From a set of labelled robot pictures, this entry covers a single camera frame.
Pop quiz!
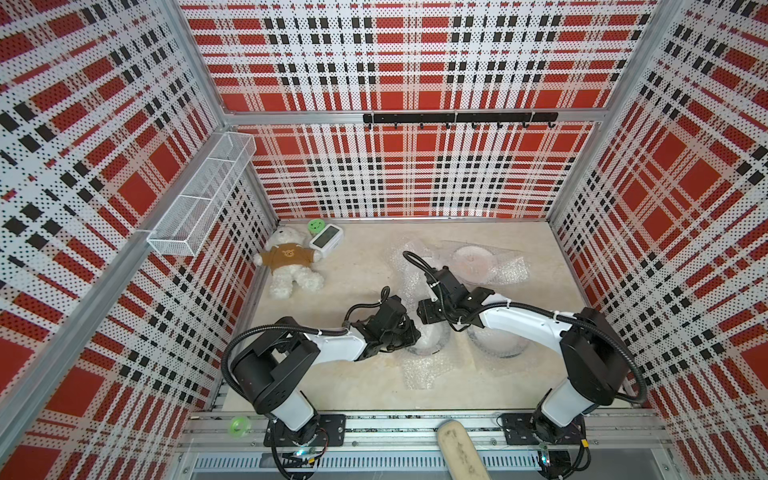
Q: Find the green rimmed plate front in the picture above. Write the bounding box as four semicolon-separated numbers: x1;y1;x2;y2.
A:
407;322;452;356

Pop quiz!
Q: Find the green rimmed plate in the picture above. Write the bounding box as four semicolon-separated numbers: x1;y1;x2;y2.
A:
407;322;452;356
468;326;530;358

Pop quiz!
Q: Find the bubble wrap sheet front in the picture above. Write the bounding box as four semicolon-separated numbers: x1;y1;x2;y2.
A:
393;253;458;390

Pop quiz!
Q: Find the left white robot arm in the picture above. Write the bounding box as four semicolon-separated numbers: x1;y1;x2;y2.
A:
221;287;421;444

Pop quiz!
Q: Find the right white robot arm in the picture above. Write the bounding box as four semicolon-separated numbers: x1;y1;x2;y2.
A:
417;266;648;443

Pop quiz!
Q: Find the pink plate in wrap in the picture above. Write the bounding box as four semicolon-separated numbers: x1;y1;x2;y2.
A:
451;245;498;283

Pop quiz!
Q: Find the green rimmed plate right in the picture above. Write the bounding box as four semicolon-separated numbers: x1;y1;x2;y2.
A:
468;326;530;358

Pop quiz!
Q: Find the white green small device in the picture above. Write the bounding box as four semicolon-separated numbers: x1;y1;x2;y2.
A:
310;224;344;257

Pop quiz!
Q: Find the beige teddy bear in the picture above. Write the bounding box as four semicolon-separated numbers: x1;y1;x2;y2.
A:
256;226;325;300

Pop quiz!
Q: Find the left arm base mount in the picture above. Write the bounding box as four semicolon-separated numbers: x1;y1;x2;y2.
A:
264;413;347;472

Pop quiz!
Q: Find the wooden brush handle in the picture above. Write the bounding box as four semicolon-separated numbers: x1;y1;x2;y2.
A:
437;420;490;480

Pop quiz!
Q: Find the black hook rail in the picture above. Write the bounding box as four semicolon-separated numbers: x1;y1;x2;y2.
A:
362;111;559;127

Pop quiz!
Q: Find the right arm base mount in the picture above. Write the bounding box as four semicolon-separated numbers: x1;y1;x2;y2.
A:
496;410;592;479

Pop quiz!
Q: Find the clear wall shelf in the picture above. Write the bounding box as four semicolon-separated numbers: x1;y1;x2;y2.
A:
148;132;256;257

